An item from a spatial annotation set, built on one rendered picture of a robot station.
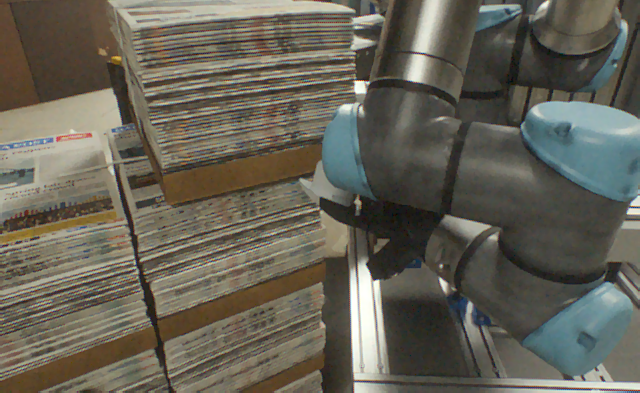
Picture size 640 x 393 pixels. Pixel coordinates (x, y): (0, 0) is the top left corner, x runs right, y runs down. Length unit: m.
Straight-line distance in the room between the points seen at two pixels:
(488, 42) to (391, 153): 0.48
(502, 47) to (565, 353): 0.53
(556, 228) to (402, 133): 0.12
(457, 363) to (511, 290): 0.87
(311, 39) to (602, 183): 0.40
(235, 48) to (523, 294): 0.40
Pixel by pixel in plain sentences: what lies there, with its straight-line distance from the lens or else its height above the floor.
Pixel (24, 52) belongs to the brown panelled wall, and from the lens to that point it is 4.37.
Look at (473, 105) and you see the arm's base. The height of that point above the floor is 0.89.
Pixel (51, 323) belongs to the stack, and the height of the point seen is 0.71.
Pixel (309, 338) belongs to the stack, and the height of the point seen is 0.47.
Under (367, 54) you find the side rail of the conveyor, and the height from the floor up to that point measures 0.77.
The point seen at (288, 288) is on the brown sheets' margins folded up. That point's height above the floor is 0.62.
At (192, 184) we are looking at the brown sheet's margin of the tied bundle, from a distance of 0.58.
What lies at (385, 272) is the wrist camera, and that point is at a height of 0.79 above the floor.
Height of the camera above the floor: 1.12
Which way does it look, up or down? 28 degrees down
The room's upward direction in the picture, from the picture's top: straight up
